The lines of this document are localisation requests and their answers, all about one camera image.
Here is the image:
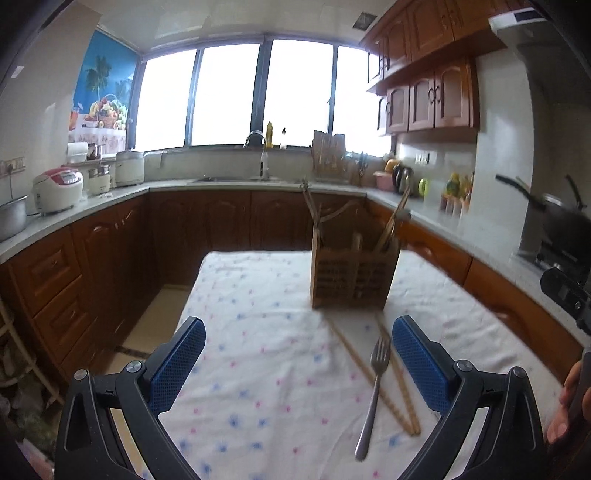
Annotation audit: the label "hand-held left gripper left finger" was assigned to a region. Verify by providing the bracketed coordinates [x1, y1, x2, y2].
[54, 316, 207, 480]

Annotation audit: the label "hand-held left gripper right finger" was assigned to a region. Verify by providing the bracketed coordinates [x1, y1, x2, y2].
[392, 315, 549, 480]

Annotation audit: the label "metal fork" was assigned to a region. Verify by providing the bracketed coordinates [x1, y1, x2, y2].
[355, 336, 393, 462]

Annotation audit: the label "wooden utensil holder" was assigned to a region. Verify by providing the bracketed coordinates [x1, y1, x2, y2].
[310, 247, 402, 311]

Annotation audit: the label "person's right hand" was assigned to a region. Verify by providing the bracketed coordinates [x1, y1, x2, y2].
[546, 359, 585, 446]

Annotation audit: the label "black stove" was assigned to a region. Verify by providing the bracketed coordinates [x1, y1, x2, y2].
[534, 242, 591, 278]

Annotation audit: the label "black wok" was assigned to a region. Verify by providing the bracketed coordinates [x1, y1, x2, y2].
[495, 173, 591, 252]

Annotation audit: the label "floral white tablecloth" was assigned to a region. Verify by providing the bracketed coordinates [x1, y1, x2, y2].
[139, 249, 566, 480]

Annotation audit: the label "pale kitchen countertop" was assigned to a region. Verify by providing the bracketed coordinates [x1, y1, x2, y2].
[0, 176, 591, 342]

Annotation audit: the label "wooden lower kitchen cabinets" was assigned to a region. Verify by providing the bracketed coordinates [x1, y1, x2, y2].
[0, 187, 585, 386]

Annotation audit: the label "wooden kitchen cabinets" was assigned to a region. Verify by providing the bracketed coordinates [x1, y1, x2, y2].
[0, 187, 585, 386]
[359, 0, 536, 137]

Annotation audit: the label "set of spice jars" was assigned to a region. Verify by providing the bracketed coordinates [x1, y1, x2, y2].
[440, 172, 475, 219]

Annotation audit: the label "rattan rack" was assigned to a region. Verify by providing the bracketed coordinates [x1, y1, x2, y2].
[0, 295, 63, 418]

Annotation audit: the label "tall wooden utensil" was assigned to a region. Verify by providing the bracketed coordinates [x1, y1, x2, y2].
[301, 179, 323, 259]

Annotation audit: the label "small white appliance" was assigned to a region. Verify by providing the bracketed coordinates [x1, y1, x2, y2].
[87, 163, 115, 195]

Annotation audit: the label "dish drying rack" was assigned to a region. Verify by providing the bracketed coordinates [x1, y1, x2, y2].
[313, 154, 368, 186]

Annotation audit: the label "red and white rice cooker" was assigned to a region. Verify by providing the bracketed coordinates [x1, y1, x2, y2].
[32, 168, 85, 216]

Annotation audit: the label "metal pot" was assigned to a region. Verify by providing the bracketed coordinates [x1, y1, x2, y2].
[0, 195, 29, 241]

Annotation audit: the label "chrome kitchen faucet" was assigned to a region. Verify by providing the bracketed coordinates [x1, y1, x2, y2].
[243, 130, 271, 182]

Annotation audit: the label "wooden dish rack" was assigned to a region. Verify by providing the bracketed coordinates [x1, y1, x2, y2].
[312, 130, 346, 178]

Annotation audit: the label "white range hood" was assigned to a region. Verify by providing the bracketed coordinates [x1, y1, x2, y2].
[488, 6, 591, 121]

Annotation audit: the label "wooden upper kitchen cabinets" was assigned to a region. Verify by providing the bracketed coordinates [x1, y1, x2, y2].
[359, 0, 536, 137]

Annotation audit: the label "kitchen window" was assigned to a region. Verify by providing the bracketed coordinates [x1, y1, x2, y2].
[130, 38, 394, 151]

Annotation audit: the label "tropical fruit wall poster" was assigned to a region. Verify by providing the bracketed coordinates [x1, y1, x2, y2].
[68, 28, 139, 145]

